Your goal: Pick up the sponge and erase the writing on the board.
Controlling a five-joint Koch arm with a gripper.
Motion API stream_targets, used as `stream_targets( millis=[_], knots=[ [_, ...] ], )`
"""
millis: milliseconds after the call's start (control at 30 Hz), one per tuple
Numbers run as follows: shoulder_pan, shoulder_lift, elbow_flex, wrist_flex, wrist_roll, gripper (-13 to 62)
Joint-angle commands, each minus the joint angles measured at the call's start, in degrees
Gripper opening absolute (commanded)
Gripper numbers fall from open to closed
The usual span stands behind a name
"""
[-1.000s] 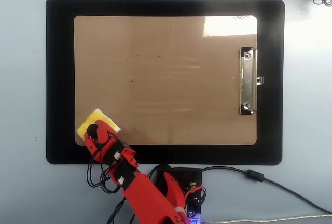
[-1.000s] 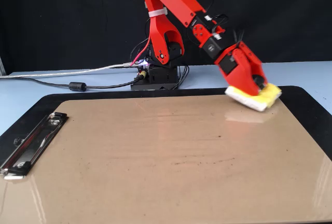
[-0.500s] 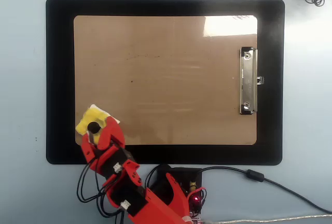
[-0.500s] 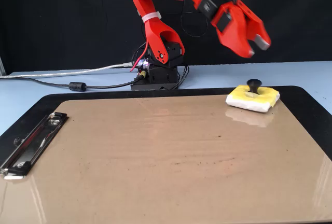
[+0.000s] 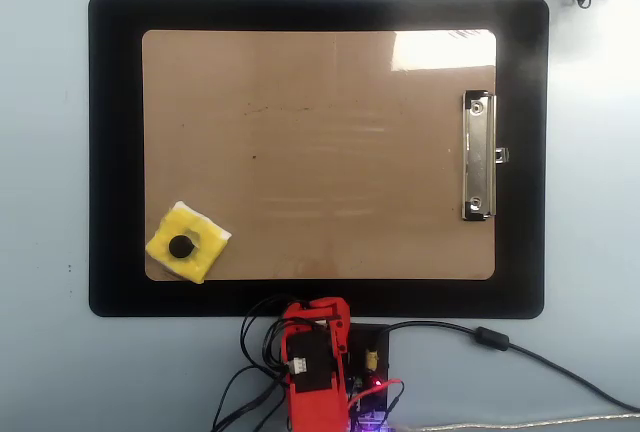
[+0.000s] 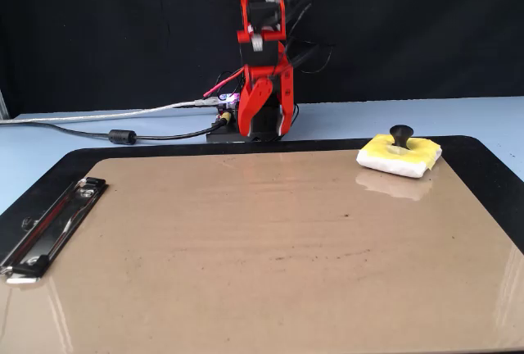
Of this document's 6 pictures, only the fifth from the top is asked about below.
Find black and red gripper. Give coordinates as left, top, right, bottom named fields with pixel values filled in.
left=278, top=296, right=354, bottom=354

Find yellow sponge with black knob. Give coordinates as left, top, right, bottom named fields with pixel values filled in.
left=144, top=200, right=234, bottom=285

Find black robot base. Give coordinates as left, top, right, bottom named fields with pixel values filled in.
left=344, top=323, right=392, bottom=413

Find controller circuit board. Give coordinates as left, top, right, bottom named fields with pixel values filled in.
left=348, top=375, right=397, bottom=432

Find brown clipboard board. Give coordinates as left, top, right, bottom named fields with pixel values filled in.
left=141, top=29, right=498, bottom=282

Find metal clipboard clip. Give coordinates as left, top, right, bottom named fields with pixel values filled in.
left=460, top=90, right=511, bottom=222

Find large black desk mat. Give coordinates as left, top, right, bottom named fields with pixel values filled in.
left=88, top=0, right=550, bottom=320

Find red wire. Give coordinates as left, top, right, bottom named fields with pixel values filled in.
left=347, top=377, right=406, bottom=414

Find black servo wires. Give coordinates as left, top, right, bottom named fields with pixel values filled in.
left=211, top=293, right=314, bottom=432

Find black power cable with ferrite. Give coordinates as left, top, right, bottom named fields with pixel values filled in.
left=367, top=320, right=640, bottom=413

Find silver braided USB cable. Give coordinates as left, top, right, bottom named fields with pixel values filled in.
left=394, top=412, right=640, bottom=432

